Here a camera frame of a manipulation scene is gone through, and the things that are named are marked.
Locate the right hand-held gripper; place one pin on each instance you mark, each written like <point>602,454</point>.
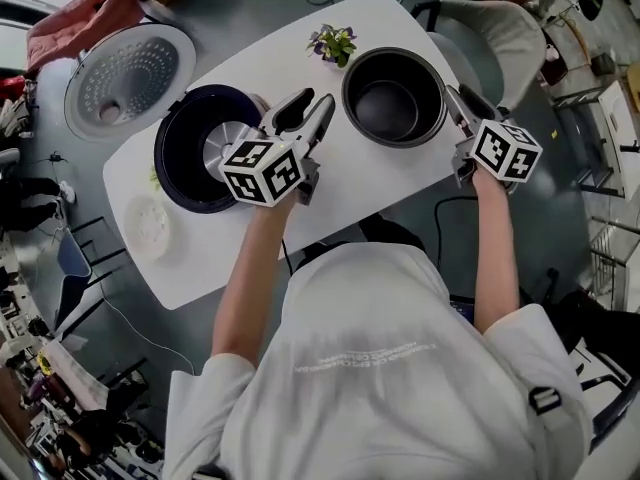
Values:
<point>500,150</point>

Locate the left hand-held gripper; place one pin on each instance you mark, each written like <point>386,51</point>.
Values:
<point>260,173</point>

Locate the black pot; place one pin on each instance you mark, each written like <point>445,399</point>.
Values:
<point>385,103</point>

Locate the white perforated steamer tray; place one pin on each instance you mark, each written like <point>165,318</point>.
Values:
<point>147,228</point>

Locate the person's right forearm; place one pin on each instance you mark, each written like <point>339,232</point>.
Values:
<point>492,248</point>

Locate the person's left forearm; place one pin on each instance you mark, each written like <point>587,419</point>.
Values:
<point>245,288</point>

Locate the purple flower potted plant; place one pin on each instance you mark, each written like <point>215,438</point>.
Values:
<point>335,43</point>

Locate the beige chair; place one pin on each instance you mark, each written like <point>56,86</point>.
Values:
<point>510,33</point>

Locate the white cabinet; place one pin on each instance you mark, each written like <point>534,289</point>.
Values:
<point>620,138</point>

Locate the dark blue rice cooker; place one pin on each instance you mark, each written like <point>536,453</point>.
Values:
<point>130,78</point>

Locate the pink armchair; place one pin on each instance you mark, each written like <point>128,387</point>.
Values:
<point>75,23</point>

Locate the dark grey chair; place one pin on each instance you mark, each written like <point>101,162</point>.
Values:
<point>72,263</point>

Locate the person's white shirt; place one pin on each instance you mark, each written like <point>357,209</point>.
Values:
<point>375,393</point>

